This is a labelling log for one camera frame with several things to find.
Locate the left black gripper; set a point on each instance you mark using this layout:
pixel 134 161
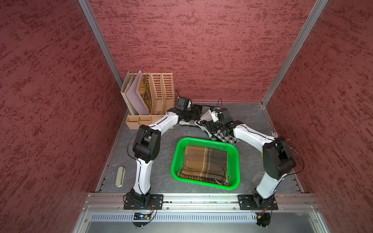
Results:
pixel 195 113

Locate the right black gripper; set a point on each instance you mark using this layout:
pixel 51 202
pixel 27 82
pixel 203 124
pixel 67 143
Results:
pixel 211 124

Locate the black white smiley scarf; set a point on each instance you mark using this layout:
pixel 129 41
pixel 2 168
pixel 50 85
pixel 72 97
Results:
pixel 219 137

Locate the brown plaid fringed scarf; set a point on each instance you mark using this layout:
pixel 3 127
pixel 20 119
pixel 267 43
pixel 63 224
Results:
pixel 206 165

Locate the grey black checked scarf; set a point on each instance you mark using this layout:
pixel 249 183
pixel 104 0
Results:
pixel 193 113

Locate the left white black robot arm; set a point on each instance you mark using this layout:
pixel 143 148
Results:
pixel 147 142

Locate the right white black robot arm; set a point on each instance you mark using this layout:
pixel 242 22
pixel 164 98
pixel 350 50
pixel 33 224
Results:
pixel 277 154

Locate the green plastic basket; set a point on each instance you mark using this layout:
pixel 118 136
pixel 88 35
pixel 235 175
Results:
pixel 233 161

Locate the beige wooden file organizer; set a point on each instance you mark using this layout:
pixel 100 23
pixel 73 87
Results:
pixel 163 97

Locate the brown patterned book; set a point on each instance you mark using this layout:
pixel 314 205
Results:
pixel 145 93

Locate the lilac folder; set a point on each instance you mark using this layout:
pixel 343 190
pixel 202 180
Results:
pixel 136 104

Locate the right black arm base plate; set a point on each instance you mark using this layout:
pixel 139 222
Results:
pixel 244 202

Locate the beige oblong handle piece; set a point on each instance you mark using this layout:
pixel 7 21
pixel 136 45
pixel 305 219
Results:
pixel 120 176

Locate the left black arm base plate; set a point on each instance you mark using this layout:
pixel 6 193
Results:
pixel 154 201

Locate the aluminium front rail frame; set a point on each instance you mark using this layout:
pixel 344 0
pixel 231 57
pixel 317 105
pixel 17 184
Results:
pixel 198 207

